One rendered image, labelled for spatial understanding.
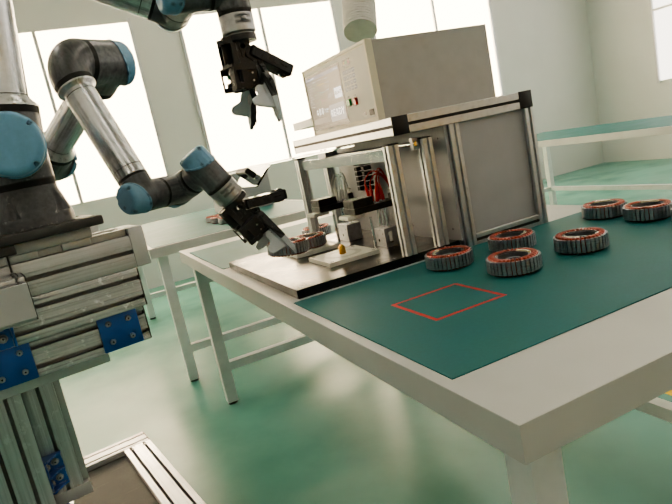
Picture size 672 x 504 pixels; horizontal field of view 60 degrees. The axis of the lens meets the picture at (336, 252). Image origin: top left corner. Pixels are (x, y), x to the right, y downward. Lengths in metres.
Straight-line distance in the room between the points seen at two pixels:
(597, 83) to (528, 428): 8.74
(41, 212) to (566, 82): 8.14
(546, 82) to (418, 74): 7.12
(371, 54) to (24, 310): 0.99
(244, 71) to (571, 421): 0.96
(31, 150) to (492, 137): 1.09
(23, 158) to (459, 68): 1.10
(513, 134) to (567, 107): 7.28
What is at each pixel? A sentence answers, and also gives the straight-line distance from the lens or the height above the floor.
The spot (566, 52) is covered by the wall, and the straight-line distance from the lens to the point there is 9.03.
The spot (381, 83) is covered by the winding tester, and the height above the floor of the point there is 1.21.
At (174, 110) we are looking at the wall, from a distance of 6.32.
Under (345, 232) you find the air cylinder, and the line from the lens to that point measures 1.86.
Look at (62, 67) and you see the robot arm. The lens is 1.58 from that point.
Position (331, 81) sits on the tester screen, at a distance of 1.76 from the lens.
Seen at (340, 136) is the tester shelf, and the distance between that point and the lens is 1.70.
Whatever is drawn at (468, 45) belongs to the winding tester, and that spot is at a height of 1.27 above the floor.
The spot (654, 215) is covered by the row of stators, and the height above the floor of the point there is 0.77.
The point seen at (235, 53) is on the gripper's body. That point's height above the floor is 1.31.
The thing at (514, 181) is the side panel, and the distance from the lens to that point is 1.67.
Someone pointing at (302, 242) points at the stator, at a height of 0.85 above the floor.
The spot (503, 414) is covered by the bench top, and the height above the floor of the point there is 0.75.
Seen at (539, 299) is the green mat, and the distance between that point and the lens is 1.08.
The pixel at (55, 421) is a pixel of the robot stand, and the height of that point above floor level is 0.55.
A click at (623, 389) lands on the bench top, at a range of 0.80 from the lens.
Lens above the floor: 1.09
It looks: 11 degrees down
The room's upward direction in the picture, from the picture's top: 12 degrees counter-clockwise
